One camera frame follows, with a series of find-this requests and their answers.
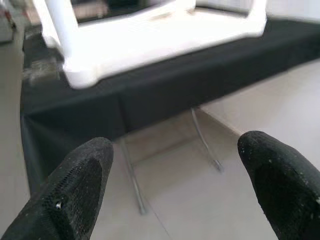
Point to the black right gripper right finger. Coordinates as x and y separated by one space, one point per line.
287 190

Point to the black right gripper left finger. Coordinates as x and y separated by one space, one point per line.
67 195

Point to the black table cloth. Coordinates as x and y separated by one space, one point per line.
150 95

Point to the white plastic table top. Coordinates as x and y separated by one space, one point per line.
150 37

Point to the grey metal table frame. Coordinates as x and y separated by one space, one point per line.
135 180

